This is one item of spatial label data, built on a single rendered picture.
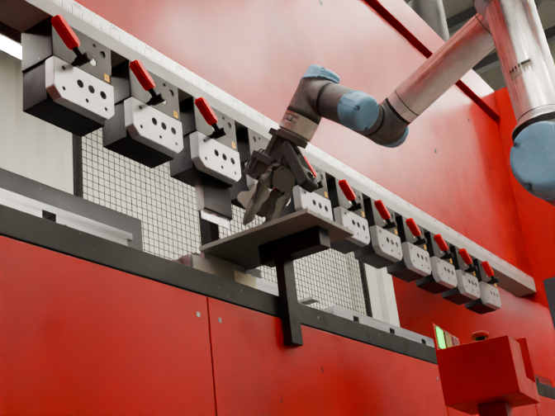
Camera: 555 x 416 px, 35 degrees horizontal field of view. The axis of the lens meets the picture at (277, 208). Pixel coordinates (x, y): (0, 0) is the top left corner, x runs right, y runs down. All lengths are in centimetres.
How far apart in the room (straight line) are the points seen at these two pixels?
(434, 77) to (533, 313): 213
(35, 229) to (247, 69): 101
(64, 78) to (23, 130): 612
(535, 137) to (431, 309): 258
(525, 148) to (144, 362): 69
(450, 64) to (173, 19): 61
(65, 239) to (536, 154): 75
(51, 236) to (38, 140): 651
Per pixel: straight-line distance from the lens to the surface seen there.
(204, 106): 188
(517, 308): 386
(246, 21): 228
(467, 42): 182
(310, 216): 168
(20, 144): 766
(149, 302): 142
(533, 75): 156
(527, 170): 148
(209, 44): 207
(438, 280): 286
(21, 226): 127
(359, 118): 175
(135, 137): 173
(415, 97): 184
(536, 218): 392
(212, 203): 190
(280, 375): 168
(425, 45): 347
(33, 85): 165
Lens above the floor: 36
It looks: 23 degrees up
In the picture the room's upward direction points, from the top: 7 degrees counter-clockwise
